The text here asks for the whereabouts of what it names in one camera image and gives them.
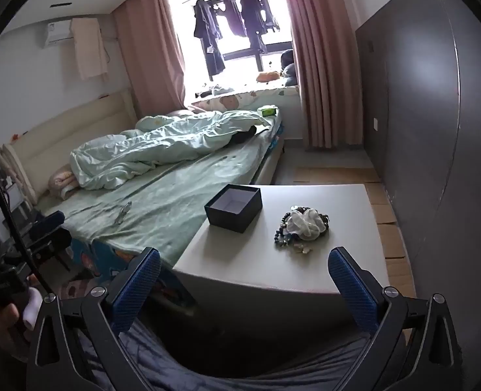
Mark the orange plush toy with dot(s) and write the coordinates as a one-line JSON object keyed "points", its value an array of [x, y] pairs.
{"points": [[267, 76]]}

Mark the person's left hand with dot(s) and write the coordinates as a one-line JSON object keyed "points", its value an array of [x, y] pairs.
{"points": [[2, 330]]}

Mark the black jewelry box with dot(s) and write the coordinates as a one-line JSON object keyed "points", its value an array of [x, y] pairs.
{"points": [[232, 222]]}

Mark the flat cardboard sheets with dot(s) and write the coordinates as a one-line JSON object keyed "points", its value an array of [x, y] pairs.
{"points": [[391, 232]]}

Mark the printed window seat cushion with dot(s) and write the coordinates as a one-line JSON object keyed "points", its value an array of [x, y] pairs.
{"points": [[240, 99]]}

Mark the white air conditioner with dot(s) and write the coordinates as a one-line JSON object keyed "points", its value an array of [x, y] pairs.
{"points": [[57, 32]]}

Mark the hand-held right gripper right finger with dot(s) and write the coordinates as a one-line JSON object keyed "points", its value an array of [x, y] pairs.
{"points": [[352, 285]]}

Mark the black cloth item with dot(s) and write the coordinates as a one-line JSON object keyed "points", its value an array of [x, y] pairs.
{"points": [[244, 134]]}

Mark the dark hanging garment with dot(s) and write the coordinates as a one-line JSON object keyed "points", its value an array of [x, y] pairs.
{"points": [[269, 12], [251, 12], [207, 36], [233, 16]]}

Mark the dark grey wardrobe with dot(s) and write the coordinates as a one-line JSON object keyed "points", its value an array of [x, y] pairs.
{"points": [[419, 110]]}

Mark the green packet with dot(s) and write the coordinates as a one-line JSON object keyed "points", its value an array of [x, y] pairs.
{"points": [[268, 110]]}

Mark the beige hanging towel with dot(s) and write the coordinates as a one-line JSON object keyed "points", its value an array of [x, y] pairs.
{"points": [[88, 49]]}

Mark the dark plush cushion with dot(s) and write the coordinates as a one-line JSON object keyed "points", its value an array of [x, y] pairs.
{"points": [[289, 67]]}

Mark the person's dark trousers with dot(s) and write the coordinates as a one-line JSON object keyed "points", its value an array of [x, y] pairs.
{"points": [[244, 358]]}

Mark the white scrunchie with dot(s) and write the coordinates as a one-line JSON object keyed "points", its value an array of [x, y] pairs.
{"points": [[303, 224]]}

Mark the cream bed headboard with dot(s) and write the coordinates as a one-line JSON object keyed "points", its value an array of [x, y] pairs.
{"points": [[61, 130]]}

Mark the light green duvet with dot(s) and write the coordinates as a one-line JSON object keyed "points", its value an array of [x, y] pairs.
{"points": [[142, 150]]}

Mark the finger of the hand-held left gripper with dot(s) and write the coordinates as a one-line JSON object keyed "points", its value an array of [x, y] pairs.
{"points": [[51, 219], [57, 240]]}

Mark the bed with green sheet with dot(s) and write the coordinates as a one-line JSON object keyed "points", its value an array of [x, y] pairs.
{"points": [[163, 203]]}

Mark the pink curtain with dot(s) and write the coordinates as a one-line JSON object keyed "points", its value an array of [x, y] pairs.
{"points": [[322, 69], [146, 49]]}

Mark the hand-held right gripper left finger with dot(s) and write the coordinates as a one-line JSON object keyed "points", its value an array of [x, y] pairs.
{"points": [[140, 285]]}

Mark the pink pillow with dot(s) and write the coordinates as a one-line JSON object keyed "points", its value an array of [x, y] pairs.
{"points": [[63, 181]]}

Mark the small metal object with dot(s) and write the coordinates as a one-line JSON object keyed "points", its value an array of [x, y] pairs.
{"points": [[122, 212]]}

